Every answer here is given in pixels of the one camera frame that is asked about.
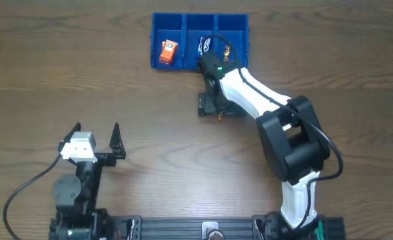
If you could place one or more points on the orange candy box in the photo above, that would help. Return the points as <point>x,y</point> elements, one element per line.
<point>163,45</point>
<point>168,52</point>

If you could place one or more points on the blue tray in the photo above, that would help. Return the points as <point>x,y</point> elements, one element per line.
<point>173,23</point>

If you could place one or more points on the mounting rail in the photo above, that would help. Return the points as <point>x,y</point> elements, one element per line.
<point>183,228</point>

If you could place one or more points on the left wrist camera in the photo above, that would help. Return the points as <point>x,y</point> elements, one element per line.
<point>80,146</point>

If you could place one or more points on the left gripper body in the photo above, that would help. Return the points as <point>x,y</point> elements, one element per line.
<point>106,159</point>

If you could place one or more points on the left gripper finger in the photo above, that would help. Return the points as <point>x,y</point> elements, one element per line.
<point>66,139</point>
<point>117,146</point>

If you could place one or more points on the blue candy pack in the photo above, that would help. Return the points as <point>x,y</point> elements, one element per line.
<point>205,45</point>

